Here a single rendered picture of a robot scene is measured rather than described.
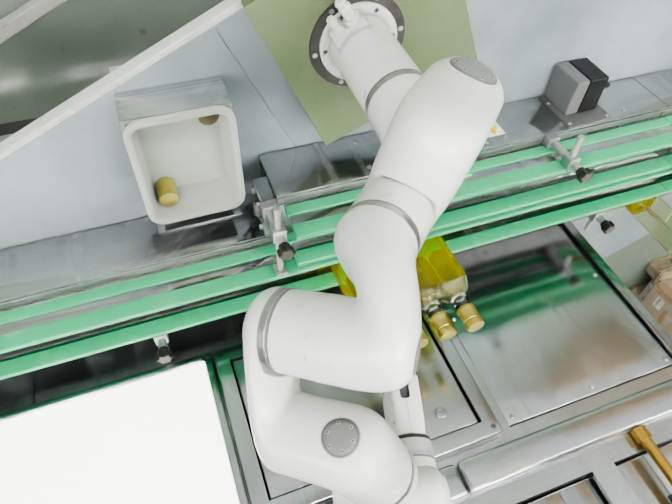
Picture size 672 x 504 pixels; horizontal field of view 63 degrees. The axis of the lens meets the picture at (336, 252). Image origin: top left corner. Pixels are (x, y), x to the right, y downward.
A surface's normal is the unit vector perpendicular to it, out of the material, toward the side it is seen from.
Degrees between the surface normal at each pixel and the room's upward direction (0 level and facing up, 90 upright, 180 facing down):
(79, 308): 90
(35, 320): 90
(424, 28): 2
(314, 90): 2
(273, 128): 0
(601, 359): 90
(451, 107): 85
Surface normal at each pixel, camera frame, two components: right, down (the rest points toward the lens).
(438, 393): 0.04, -0.64
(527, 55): 0.35, 0.73
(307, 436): -0.33, -0.42
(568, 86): -0.94, 0.25
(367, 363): -0.40, 0.24
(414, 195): 0.52, -0.50
